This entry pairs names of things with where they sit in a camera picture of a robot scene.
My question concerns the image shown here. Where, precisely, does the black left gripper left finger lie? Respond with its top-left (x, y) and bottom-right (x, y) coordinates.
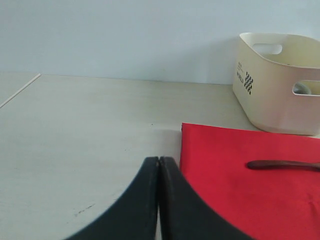
top-left (68, 156), bottom-right (159, 240)

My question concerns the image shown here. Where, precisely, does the dark wooden spoon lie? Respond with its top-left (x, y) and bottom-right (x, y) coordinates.
top-left (246, 160), bottom-right (320, 172)

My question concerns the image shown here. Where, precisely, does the red table cloth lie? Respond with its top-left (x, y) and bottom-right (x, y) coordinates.
top-left (180, 123), bottom-right (320, 240)

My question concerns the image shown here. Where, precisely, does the pale green ceramic bowl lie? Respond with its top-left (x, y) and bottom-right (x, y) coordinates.
top-left (292, 82), bottom-right (312, 95)

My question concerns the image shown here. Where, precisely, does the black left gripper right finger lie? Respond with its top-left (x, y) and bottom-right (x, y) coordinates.
top-left (158, 156), bottom-right (252, 240)

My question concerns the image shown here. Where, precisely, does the cream plastic tub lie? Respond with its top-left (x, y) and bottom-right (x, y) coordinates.
top-left (232, 32), bottom-right (320, 136)

